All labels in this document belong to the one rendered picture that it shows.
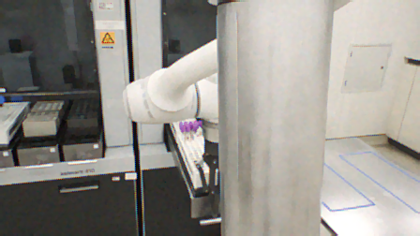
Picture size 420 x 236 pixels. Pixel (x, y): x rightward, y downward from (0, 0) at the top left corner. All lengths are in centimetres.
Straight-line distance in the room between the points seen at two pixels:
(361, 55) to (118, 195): 244
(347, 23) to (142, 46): 208
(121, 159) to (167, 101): 71
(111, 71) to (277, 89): 110
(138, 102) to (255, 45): 48
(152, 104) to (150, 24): 64
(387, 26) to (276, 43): 306
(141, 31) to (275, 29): 107
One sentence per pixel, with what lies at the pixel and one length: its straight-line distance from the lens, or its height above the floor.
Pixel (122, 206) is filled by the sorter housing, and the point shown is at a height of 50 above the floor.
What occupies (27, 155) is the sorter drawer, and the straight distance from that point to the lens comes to 138.
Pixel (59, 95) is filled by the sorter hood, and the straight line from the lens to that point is 134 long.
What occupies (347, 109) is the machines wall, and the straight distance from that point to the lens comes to 328.
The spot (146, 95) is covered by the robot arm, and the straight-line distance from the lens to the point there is 71.
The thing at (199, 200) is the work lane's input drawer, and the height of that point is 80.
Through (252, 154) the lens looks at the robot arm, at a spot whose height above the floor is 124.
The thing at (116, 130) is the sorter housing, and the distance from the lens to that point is 140.
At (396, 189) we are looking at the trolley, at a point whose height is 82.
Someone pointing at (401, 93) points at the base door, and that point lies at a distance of 354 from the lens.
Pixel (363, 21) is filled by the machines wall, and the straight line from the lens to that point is 313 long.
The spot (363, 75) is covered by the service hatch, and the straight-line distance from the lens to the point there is 326.
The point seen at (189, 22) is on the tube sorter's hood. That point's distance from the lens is 131.
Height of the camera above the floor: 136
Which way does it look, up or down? 21 degrees down
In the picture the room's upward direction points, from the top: 2 degrees clockwise
